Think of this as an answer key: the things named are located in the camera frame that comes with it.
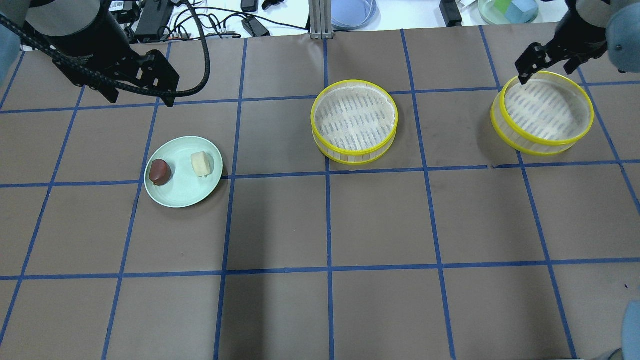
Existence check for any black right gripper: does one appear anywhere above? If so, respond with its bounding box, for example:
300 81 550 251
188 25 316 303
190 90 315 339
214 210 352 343
515 13 607 85

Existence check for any green sponge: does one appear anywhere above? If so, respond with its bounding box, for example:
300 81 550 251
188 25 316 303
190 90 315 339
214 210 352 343
493 0 512 16

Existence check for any aluminium frame post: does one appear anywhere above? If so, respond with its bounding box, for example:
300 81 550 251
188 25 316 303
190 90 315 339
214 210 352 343
308 0 334 40

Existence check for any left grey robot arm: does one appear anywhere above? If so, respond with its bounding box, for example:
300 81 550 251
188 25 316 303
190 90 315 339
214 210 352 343
1 0 179 107

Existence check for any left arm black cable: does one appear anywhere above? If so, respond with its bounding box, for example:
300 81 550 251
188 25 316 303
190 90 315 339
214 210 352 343
0 0 211 98

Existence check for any white steamed bun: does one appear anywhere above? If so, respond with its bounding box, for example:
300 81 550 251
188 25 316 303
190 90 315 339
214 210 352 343
190 151 214 178

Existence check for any black power adapter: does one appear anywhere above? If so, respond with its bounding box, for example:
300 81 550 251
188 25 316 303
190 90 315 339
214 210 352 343
241 16 271 38

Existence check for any green bowl with sponges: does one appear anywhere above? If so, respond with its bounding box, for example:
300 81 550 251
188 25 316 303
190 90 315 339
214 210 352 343
477 0 539 25

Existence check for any blue plate on desk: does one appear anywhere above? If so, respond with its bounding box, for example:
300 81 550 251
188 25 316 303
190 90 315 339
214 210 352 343
331 0 378 31

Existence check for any blue sponge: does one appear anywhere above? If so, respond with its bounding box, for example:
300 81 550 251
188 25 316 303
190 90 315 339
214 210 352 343
505 0 539 24

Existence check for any mint green plate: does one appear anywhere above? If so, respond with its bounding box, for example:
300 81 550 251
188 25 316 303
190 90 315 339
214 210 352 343
144 136 224 208

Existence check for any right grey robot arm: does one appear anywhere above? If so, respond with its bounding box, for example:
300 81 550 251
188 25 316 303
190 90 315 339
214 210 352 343
515 0 640 85

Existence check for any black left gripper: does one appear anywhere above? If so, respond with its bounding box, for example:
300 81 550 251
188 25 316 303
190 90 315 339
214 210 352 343
52 49 179 104

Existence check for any brown steamed bun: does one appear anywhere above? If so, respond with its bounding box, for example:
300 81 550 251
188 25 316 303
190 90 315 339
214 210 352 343
148 158 172 186

